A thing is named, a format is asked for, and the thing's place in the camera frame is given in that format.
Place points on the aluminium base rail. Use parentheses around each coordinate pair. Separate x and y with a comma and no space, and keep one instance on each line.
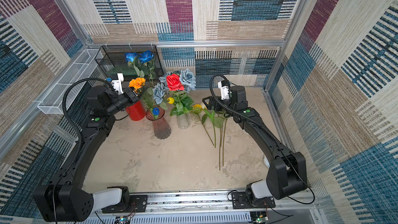
(206,207)

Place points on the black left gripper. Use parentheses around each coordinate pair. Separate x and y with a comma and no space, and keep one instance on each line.
(130,95)

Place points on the yellow tulip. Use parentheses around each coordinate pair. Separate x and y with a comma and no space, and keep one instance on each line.
(171,100)

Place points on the white wire mesh tray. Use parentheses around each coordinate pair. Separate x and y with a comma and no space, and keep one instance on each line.
(82,67)

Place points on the small blue flower bud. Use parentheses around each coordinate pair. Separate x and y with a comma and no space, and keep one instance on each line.
(155,111)

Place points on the black wire mesh shelf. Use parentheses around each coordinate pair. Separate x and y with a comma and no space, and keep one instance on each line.
(111,60)

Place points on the clear glass vase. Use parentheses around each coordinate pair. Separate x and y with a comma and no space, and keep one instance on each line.
(183,121)

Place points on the white round clock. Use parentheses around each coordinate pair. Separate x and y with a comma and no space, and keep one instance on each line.
(266,162)

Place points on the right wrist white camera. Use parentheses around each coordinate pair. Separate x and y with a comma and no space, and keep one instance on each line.
(224,87)

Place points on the right blue rose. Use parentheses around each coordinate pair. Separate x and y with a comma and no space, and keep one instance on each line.
(146,56)

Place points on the orange marigold bunch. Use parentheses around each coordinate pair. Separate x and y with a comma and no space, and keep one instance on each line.
(137,83)

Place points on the red flower pot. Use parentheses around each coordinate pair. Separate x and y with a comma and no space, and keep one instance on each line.
(136,112)

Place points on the yellow sunflower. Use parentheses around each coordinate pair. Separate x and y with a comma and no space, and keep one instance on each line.
(220,142)
(216,120)

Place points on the red rose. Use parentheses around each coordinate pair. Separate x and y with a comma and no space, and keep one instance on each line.
(174,83)

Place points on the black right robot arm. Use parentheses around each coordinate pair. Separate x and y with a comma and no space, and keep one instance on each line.
(287,173)

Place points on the left blue rose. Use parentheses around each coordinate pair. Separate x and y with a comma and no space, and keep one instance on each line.
(131,57)

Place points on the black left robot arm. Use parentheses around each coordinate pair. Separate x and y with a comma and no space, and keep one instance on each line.
(63,198)

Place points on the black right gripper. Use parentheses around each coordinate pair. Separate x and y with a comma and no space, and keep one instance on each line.
(213,103)

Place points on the grey blue rose bunch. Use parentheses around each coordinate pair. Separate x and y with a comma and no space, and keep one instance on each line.
(187,78)

